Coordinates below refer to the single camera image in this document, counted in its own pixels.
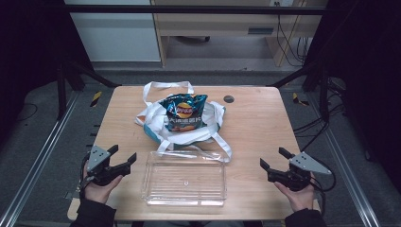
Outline black desk cables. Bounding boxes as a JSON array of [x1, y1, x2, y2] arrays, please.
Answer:
[[275, 1, 312, 68]]

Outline blue potato chips bag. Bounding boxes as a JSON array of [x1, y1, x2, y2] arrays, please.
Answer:
[[158, 93, 209, 133]]

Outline black metal stand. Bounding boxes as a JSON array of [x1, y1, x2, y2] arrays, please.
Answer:
[[56, 58, 123, 121], [267, 58, 331, 123]]

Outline black metal frame bar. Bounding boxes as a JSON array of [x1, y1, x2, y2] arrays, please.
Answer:
[[61, 4, 329, 16]]

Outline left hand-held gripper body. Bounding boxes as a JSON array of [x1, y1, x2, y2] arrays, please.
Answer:
[[86, 145, 131, 187]]

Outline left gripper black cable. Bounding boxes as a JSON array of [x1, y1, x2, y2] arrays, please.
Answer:
[[78, 152, 96, 201]]

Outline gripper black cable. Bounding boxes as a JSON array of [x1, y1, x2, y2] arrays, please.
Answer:
[[309, 158, 338, 217], [78, 152, 96, 201]]

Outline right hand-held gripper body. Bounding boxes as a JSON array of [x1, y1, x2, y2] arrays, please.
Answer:
[[267, 150, 333, 193]]

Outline yellow black floor tape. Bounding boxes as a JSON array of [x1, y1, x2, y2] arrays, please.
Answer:
[[90, 91, 103, 108], [291, 92, 310, 107]]

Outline white tote bag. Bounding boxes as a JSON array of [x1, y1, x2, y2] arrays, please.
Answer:
[[134, 80, 234, 164]]

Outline aluminium floor rail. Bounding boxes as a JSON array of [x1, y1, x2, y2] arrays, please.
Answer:
[[305, 92, 382, 227], [0, 90, 80, 227]]

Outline person's left hand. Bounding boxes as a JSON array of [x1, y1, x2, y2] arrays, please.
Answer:
[[82, 171, 124, 205]]

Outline person's right hand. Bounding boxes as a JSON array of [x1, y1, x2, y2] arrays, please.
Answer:
[[272, 179, 317, 213]]

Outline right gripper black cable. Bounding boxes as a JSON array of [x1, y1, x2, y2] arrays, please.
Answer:
[[309, 158, 338, 217]]

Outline black floor cables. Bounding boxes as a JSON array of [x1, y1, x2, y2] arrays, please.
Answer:
[[292, 102, 346, 153]]

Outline light wooden desk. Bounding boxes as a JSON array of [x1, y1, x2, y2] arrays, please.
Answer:
[[150, 0, 329, 68]]

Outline white cabinet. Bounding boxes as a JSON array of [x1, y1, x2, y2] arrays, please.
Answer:
[[63, 0, 162, 62]]

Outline clear plastic storage box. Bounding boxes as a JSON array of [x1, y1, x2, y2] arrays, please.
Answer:
[[141, 149, 228, 208]]

